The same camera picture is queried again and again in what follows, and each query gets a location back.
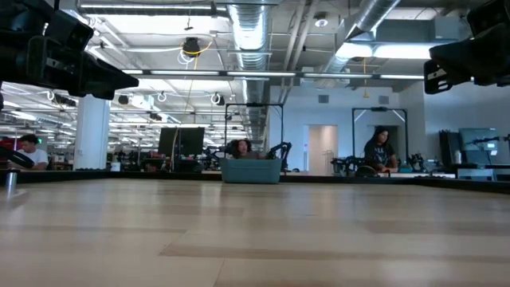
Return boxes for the person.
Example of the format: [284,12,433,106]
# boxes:
[363,126,399,173]
[11,133,49,171]
[229,138,266,160]

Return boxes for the black table frame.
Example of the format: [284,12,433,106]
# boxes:
[0,168,510,195]

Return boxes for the pale door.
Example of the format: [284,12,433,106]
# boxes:
[308,124,339,176]

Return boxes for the bright ceiling light panel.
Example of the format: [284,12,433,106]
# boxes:
[336,41,434,61]

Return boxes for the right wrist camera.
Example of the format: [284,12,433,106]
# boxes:
[466,0,510,37]

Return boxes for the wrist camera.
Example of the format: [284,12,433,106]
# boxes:
[466,0,510,37]
[44,10,95,53]

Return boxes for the long ceiling light bar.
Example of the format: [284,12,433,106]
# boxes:
[121,68,426,81]

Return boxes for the black gantry frame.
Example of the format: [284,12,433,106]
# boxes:
[351,106,409,172]
[224,102,285,173]

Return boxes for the smooth silver air duct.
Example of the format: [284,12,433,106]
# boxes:
[323,0,402,75]

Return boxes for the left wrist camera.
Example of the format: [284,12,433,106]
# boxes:
[44,10,95,53]

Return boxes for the teal plastic bin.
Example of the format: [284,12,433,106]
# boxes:
[220,158,283,185]

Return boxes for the ribbed silver air duct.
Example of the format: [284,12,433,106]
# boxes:
[226,0,273,139]

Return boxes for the black computer monitor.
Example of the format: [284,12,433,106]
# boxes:
[158,127,206,157]

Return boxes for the grey monitor with lit screen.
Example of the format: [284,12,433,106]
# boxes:
[457,127,499,167]

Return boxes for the white pillar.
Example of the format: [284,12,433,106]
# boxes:
[73,93,111,170]

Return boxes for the black ceiling camera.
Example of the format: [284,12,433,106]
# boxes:
[182,37,202,58]

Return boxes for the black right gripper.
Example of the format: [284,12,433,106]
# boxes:
[423,22,510,95]

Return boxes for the silver metal post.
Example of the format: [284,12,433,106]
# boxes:
[5,170,19,195]

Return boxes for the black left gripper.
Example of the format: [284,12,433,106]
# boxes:
[23,37,139,100]

